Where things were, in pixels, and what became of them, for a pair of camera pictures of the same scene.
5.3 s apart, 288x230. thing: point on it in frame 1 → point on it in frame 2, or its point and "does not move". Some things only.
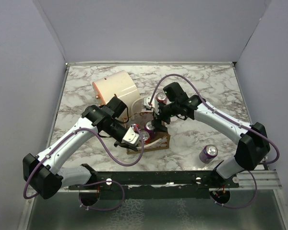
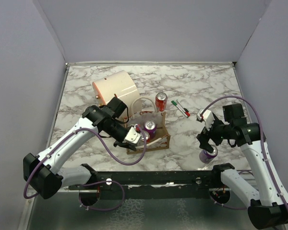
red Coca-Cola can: (138, 126) does not move
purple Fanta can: (146, 136) does not move
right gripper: (159, 115) → (206, 133)
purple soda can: (149, 127) does not move
